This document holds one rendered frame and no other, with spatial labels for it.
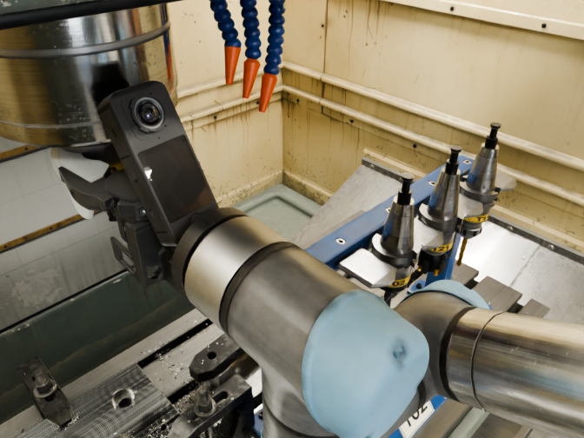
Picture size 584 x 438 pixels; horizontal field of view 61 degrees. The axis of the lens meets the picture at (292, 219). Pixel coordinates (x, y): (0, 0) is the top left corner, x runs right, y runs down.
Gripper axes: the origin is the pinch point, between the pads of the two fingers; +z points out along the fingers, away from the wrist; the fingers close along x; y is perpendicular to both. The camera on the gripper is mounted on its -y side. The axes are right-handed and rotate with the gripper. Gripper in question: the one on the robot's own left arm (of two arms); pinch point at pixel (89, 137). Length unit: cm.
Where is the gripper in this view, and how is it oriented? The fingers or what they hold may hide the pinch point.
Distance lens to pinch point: 50.0
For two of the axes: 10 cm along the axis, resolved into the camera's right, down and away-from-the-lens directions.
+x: 7.2, -3.9, 5.8
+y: -0.3, 8.1, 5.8
